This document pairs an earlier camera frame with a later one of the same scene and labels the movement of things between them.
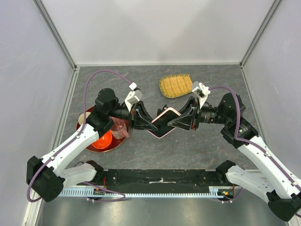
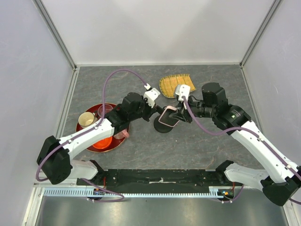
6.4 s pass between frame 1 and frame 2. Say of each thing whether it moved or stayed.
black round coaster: moved
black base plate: stayed
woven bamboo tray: stayed
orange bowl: stayed
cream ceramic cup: stayed
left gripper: moved
